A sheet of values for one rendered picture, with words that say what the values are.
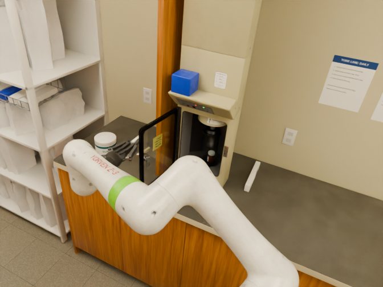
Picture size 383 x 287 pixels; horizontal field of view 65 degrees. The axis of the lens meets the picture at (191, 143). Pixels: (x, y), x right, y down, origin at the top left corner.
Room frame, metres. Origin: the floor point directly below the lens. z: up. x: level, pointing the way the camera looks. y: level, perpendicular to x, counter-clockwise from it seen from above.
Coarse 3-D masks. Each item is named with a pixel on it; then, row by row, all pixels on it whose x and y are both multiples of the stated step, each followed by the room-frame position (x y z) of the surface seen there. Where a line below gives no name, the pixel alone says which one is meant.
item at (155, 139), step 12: (168, 120) 1.38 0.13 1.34; (156, 132) 1.29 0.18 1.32; (168, 132) 1.38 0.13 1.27; (144, 144) 1.21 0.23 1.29; (156, 144) 1.29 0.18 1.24; (168, 144) 1.38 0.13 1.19; (144, 156) 1.21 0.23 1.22; (156, 156) 1.29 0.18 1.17; (168, 156) 1.39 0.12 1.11; (144, 168) 1.21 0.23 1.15; (156, 168) 1.29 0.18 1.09; (168, 168) 1.39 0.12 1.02; (144, 180) 1.21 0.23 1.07
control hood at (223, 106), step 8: (176, 96) 1.35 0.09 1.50; (184, 96) 1.33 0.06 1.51; (192, 96) 1.33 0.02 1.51; (200, 96) 1.34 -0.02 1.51; (208, 96) 1.35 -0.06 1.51; (216, 96) 1.36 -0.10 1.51; (200, 104) 1.31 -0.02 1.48; (208, 104) 1.28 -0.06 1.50; (216, 104) 1.27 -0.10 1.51; (224, 104) 1.28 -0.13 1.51; (232, 104) 1.29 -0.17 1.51; (216, 112) 1.32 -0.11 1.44; (224, 112) 1.28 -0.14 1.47; (232, 112) 1.29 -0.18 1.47
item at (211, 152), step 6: (204, 132) 1.46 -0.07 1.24; (204, 138) 1.47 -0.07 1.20; (210, 138) 1.44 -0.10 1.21; (216, 138) 1.45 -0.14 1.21; (204, 144) 1.46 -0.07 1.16; (210, 144) 1.44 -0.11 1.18; (216, 144) 1.46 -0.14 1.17; (204, 150) 1.46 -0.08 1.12; (210, 150) 1.44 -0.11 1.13; (216, 150) 1.46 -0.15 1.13; (204, 156) 1.45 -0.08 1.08; (210, 156) 1.44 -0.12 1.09; (216, 156) 1.47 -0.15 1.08; (210, 162) 1.45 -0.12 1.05
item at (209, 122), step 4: (200, 116) 1.47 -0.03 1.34; (200, 120) 1.45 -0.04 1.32; (204, 120) 1.43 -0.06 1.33; (208, 120) 1.42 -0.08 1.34; (212, 120) 1.42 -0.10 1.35; (216, 120) 1.42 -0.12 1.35; (208, 124) 1.41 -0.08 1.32; (212, 124) 1.41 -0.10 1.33; (216, 124) 1.41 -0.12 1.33; (220, 124) 1.41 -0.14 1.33; (224, 124) 1.42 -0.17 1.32
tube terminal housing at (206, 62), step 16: (192, 48) 1.44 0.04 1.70; (192, 64) 1.44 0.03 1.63; (208, 64) 1.41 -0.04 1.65; (224, 64) 1.38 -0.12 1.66; (240, 64) 1.35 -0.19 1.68; (208, 80) 1.41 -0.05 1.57; (240, 80) 1.35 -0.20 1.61; (224, 96) 1.37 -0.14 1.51; (240, 96) 1.38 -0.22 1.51; (192, 112) 1.43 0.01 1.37; (240, 112) 1.44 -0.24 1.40; (224, 160) 1.35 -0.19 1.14; (224, 176) 1.35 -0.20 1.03
